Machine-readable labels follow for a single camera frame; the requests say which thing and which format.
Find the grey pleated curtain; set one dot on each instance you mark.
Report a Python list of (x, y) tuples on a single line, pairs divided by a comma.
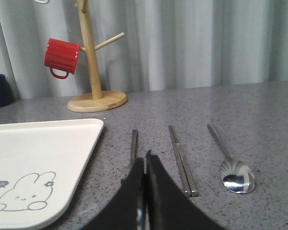
[(168, 44)]

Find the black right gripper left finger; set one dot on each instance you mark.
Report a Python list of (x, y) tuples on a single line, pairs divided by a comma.
[(127, 209)]

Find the cream rabbit serving tray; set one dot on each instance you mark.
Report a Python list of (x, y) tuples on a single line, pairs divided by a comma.
[(41, 164)]

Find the silver metal spoon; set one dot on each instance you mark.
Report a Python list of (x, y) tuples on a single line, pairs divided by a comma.
[(235, 175)]

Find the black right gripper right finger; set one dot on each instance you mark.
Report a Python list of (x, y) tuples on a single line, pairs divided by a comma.
[(168, 207)]

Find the wooden mug tree stand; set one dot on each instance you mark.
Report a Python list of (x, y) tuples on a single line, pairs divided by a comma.
[(97, 100)]

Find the red ribbed mug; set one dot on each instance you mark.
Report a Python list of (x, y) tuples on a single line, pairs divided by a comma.
[(61, 57)]

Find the silver metal fork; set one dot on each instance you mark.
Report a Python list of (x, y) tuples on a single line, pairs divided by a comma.
[(125, 171)]

